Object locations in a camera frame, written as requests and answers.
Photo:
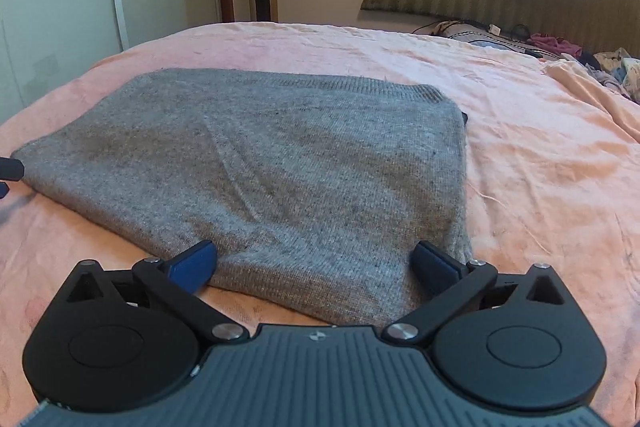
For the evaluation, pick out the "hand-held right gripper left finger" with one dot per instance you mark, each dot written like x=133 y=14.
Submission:
x=192 y=264

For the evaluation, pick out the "white floral wardrobe door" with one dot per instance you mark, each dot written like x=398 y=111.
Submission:
x=60 y=7

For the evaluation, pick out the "white charger plug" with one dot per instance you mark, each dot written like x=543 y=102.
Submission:
x=494 y=29

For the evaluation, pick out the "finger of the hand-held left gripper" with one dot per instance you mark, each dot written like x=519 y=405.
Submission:
x=3 y=191
x=11 y=169

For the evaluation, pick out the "grey sweater with navy sleeves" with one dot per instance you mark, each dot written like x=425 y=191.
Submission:
x=275 y=167

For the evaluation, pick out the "small black device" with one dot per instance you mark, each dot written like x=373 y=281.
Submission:
x=532 y=52

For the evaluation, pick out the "pile of clothes and pillow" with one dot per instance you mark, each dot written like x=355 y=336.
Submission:
x=480 y=39

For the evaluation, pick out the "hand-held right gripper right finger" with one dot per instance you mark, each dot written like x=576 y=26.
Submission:
x=435 y=267

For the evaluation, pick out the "purple cloth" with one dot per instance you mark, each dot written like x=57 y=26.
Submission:
x=555 y=43

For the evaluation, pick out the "pink bed blanket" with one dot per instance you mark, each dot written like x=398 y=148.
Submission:
x=550 y=182

